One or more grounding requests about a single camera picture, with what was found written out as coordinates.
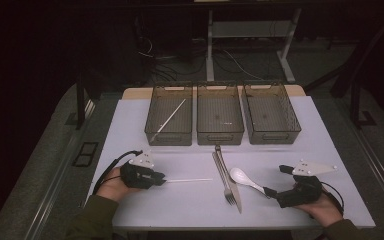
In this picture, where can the white chopstick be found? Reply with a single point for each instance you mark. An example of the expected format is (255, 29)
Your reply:
(170, 116)
(190, 180)

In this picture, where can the black metal stand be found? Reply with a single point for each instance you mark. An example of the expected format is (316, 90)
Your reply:
(355, 100)
(80, 106)

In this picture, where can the white plastic spoon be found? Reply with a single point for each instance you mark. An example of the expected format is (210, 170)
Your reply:
(239, 176)

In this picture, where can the black floor socket panel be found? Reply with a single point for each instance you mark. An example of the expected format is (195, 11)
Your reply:
(85, 154)

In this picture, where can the white table cover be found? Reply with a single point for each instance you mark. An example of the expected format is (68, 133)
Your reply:
(186, 203)

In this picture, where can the person's left hand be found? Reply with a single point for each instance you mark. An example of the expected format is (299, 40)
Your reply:
(111, 186)

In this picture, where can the white metal desk frame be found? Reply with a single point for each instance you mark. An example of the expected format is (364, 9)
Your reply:
(251, 29)

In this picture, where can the smoky transparent plastic bin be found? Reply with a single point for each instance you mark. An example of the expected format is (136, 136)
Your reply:
(219, 115)
(180, 126)
(268, 113)

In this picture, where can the metal table knife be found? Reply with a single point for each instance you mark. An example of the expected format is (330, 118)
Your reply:
(235, 193)

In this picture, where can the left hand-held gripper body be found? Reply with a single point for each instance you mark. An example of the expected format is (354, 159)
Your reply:
(138, 176)

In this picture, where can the metal fork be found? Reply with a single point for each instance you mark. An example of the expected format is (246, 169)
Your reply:
(225, 181)

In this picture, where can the person's right hand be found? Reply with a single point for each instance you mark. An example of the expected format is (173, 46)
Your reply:
(326, 211)

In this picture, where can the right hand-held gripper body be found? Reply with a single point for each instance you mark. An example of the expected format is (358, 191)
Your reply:
(303, 193)

